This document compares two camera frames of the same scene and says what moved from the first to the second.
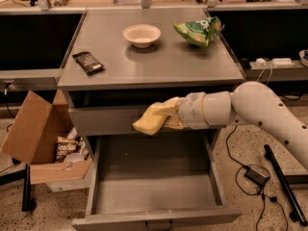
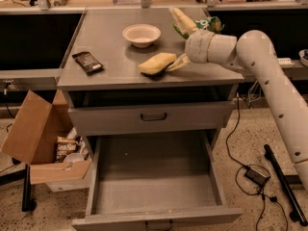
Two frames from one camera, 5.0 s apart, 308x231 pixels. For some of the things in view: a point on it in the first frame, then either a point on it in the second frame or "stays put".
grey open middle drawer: x=153 y=182 stays put
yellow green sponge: x=150 y=123 to x=157 y=64
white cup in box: x=73 y=157 stays put
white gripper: x=192 y=110 to x=196 y=46
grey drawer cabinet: x=120 y=63 stays put
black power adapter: x=256 y=176 stays put
